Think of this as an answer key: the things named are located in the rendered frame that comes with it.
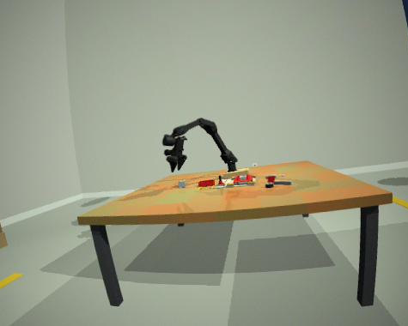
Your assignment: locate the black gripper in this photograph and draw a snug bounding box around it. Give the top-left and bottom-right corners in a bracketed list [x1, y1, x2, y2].
[166, 146, 187, 172]

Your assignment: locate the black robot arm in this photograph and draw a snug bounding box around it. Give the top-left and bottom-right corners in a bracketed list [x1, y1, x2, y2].
[162, 118, 238, 172]

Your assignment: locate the white flat plate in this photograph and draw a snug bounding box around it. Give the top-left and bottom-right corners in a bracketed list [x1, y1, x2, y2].
[214, 175, 256, 189]

